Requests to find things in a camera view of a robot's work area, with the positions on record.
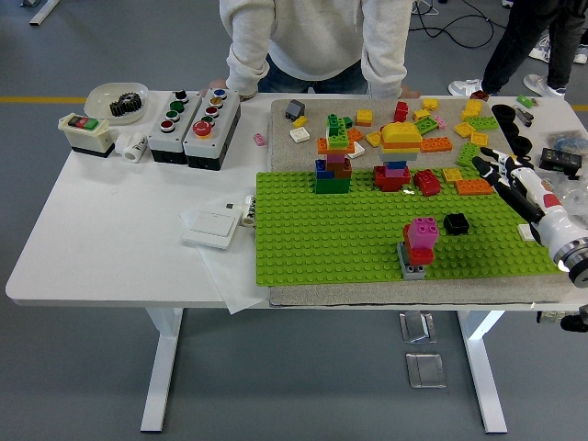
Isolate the metal hand tool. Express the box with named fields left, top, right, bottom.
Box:
left=513, top=105, right=536, bottom=129

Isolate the white pipe tee fitting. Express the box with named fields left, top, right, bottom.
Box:
left=113, top=131, right=149, bottom=163

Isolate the plastic bag of blue parts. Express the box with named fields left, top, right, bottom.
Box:
left=546, top=130, right=588, bottom=153

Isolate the black electronic device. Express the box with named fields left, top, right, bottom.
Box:
left=537, top=146, right=584, bottom=180

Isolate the metal floor socket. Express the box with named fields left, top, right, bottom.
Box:
left=398, top=311, right=437, bottom=345
left=405, top=351, right=447, bottom=390

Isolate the white table leg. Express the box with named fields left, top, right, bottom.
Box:
left=140, top=307, right=185, bottom=433
left=457, top=311, right=509, bottom=435

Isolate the three-button control box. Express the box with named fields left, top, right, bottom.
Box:
left=146, top=90, right=203, bottom=165

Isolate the white printed tube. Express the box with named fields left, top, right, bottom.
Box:
left=239, top=194, right=257, bottom=228

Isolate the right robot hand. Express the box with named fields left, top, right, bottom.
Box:
left=471, top=146, right=581, bottom=252

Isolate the large red brick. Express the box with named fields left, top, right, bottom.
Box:
left=413, top=168, right=443, bottom=198

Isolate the black gear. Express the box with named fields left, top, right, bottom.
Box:
left=108, top=91, right=144, bottom=119

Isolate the long light green brick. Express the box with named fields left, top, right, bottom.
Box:
left=455, top=141, right=481, bottom=167
left=466, top=115, right=501, bottom=131

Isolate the person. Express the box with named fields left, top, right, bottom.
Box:
left=199, top=0, right=422, bottom=100
left=447, top=0, right=588, bottom=98
left=527, top=31, right=588, bottom=65

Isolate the white red-green switch box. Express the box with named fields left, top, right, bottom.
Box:
left=58, top=112, right=116, bottom=159

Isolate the clear bag of screws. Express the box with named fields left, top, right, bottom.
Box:
left=546, top=174, right=588, bottom=217

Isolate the white bowl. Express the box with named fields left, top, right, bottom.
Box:
left=84, top=81, right=151, bottom=126

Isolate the green-based multicolour brick tower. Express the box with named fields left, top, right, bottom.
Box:
left=313, top=111, right=357, bottom=197

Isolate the black square brick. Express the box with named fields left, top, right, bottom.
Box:
left=443, top=212, right=471, bottom=237

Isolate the pink square brick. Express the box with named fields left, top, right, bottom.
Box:
left=407, top=232, right=436, bottom=252
left=410, top=216, right=441, bottom=243

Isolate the white wall switch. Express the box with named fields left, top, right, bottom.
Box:
left=182, top=209, right=242, bottom=252

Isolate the black floor cable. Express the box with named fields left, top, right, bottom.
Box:
left=411, top=13, right=495, bottom=50

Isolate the white table foot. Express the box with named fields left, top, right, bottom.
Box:
left=20, top=0, right=62, bottom=27

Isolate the grey-brown mat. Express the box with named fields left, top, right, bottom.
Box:
left=267, top=96, right=578, bottom=309

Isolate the red-based yellow-domed brick tower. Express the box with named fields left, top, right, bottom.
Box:
left=372, top=121, right=424, bottom=193

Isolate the emergency-stop button control box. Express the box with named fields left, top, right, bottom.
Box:
left=182, top=86, right=243, bottom=172

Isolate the grey square brick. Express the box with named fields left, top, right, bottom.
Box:
left=396, top=242, right=427, bottom=282

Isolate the green studded baseplate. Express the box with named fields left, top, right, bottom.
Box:
left=254, top=167, right=566, bottom=289

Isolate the red square brick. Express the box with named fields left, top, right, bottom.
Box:
left=401, top=224, right=435, bottom=267

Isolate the person's right hand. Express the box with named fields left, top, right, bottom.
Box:
left=199, top=76, right=257, bottom=99

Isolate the white paper sheet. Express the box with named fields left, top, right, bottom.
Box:
left=178, top=197, right=272, bottom=317

